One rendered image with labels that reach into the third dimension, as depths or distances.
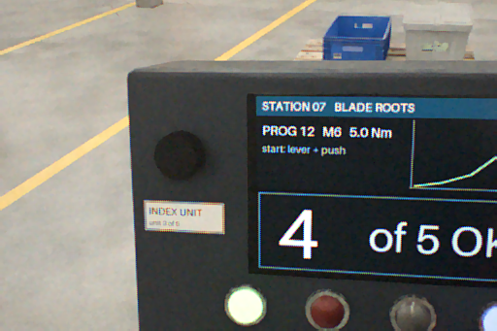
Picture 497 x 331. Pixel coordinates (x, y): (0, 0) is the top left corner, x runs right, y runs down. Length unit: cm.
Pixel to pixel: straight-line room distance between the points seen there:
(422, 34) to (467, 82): 334
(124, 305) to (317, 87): 182
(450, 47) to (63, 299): 264
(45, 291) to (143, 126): 193
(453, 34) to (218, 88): 337
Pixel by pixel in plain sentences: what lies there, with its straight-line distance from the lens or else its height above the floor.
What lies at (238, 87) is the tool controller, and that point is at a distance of 32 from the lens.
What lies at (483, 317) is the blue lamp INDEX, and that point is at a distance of 36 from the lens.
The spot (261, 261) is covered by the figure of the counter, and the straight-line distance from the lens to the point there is 35.
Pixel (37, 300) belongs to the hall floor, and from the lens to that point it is 223.
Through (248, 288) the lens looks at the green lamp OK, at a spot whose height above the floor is 113.
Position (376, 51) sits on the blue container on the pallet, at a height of 28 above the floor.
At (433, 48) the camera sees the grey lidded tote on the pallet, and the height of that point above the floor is 31.
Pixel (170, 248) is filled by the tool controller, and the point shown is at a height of 115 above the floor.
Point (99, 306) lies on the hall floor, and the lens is 212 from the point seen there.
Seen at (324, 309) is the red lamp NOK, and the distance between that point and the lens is 35.
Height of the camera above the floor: 136
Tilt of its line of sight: 26 degrees down
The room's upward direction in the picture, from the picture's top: 3 degrees counter-clockwise
